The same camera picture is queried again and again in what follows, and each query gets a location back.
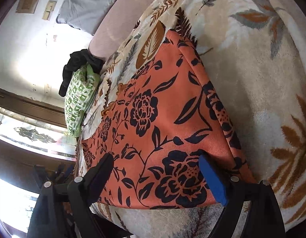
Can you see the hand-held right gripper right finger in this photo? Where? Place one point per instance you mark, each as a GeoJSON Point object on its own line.
{"type": "Point", "coordinates": [212, 178]}

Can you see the wooden door frame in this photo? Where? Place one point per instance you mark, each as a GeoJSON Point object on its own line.
{"type": "Point", "coordinates": [31, 104]}

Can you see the leaf print blanket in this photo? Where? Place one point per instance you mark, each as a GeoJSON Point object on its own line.
{"type": "Point", "coordinates": [254, 67]}

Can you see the grey pillow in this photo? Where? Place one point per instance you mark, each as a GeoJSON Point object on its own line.
{"type": "Point", "coordinates": [88, 5]}

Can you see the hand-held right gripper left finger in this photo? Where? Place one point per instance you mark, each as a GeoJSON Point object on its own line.
{"type": "Point", "coordinates": [98, 176]}

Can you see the beige wall switch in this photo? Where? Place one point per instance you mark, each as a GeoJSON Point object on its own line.
{"type": "Point", "coordinates": [51, 5]}
{"type": "Point", "coordinates": [47, 15]}

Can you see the patterned glass door panel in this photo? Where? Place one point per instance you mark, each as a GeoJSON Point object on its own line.
{"type": "Point", "coordinates": [31, 133]}

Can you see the white wall socket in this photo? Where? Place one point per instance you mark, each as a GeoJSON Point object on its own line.
{"type": "Point", "coordinates": [47, 88]}

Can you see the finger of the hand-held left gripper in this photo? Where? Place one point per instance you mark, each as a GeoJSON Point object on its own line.
{"type": "Point", "coordinates": [69, 171]}
{"type": "Point", "coordinates": [60, 173]}

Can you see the orange floral shirt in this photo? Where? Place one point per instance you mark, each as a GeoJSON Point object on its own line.
{"type": "Point", "coordinates": [167, 104]}

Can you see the black clothing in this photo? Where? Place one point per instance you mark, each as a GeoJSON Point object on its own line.
{"type": "Point", "coordinates": [78, 58]}

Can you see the pink bolster cushion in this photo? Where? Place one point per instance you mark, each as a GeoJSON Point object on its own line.
{"type": "Point", "coordinates": [111, 34]}

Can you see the green patterned pillow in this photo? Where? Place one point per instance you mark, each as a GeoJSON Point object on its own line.
{"type": "Point", "coordinates": [76, 99]}

